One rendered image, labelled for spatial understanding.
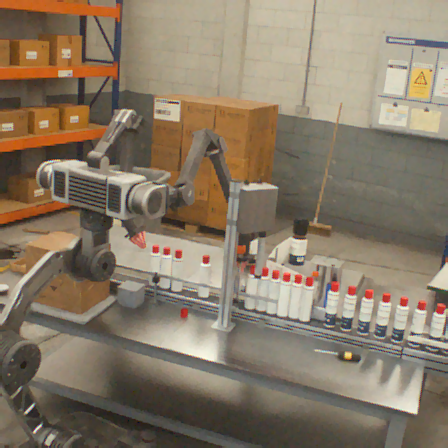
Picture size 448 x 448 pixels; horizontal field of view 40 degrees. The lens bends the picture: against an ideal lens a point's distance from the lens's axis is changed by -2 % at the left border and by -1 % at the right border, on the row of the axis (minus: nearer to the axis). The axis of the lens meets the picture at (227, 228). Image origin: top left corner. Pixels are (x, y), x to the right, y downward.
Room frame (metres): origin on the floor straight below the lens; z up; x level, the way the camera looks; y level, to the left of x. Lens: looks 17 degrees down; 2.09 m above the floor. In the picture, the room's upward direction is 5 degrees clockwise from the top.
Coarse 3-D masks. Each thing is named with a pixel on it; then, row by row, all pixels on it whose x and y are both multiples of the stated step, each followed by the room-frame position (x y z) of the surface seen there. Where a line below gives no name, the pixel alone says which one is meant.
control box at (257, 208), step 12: (240, 192) 2.55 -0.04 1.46; (252, 192) 2.54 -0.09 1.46; (264, 192) 2.57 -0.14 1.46; (276, 192) 2.61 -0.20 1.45; (240, 204) 2.54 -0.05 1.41; (252, 204) 2.54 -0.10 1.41; (264, 204) 2.58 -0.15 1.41; (240, 216) 2.54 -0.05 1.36; (252, 216) 2.54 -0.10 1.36; (264, 216) 2.58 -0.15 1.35; (240, 228) 2.53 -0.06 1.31; (252, 228) 2.55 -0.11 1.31; (264, 228) 2.58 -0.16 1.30
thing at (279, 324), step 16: (112, 288) 2.86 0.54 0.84; (176, 304) 2.75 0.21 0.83; (192, 304) 2.72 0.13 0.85; (208, 304) 2.69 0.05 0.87; (256, 320) 2.62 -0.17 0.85; (272, 320) 2.59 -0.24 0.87; (320, 336) 2.52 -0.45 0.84; (336, 336) 2.50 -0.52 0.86; (352, 336) 2.48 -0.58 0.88; (384, 352) 2.43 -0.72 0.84; (400, 352) 2.40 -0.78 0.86
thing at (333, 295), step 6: (336, 282) 2.57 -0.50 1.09; (336, 288) 2.55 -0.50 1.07; (330, 294) 2.54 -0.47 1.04; (336, 294) 2.54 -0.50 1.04; (330, 300) 2.54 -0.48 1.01; (336, 300) 2.54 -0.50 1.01; (330, 306) 2.54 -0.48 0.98; (336, 306) 2.54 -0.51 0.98; (330, 312) 2.54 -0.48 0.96; (336, 312) 2.54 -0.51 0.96; (330, 318) 2.54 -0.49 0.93; (324, 324) 2.55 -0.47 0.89; (330, 324) 2.54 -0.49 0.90
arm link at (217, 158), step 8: (224, 144) 2.78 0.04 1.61; (208, 152) 2.81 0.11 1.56; (216, 152) 2.77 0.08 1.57; (224, 152) 2.76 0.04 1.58; (216, 160) 2.77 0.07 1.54; (224, 160) 2.79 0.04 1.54; (216, 168) 2.77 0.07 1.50; (224, 168) 2.77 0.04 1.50; (224, 176) 2.76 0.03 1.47; (224, 184) 2.76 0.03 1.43; (224, 192) 2.77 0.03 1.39
